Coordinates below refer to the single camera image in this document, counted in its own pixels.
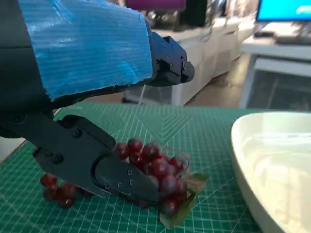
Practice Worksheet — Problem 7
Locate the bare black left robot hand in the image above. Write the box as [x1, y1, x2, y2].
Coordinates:
[0, 0, 195, 203]

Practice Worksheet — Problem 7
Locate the red toy grape bunch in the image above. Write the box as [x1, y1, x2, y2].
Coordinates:
[40, 137, 210, 228]

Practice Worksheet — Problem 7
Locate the white square plate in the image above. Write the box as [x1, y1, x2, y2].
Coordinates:
[230, 112, 311, 233]

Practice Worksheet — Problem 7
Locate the purple board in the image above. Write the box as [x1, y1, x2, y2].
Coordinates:
[125, 0, 186, 12]

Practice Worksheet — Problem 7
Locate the black chair back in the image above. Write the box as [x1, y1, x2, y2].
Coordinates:
[183, 0, 216, 28]

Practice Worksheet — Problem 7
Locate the white mesh cabinet with vents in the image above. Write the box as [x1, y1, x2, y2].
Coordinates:
[121, 18, 257, 107]

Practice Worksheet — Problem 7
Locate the green cutting mat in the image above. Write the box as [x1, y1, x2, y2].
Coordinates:
[0, 101, 311, 233]

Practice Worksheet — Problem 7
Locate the computer monitor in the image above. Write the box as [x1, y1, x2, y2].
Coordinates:
[256, 0, 311, 23]

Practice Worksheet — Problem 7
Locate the black keyboard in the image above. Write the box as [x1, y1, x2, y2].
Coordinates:
[276, 33, 311, 46]

